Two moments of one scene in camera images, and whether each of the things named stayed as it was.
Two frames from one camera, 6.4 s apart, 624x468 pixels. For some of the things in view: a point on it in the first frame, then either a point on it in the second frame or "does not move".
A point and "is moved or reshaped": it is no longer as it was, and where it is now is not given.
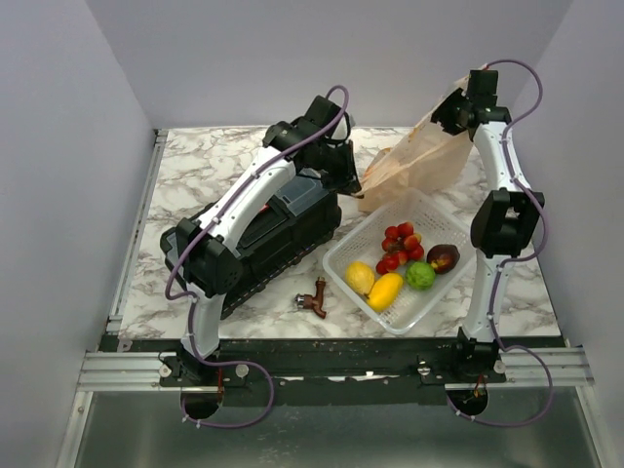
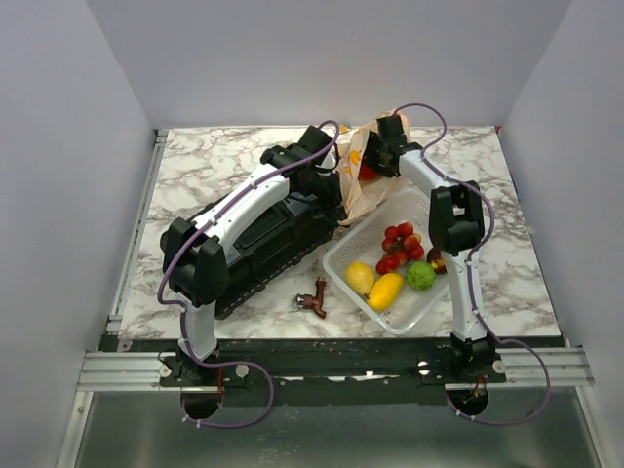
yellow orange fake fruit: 384,292 does not move
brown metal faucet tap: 309,301 does not move
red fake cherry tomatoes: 401,243 does not move
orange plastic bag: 427,158 is moved or reshaped
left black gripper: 346,180 -> 333,209
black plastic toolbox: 302,215 does not move
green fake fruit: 419,275 does not move
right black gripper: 443,113 -> 371,143
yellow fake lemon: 360,276 does not move
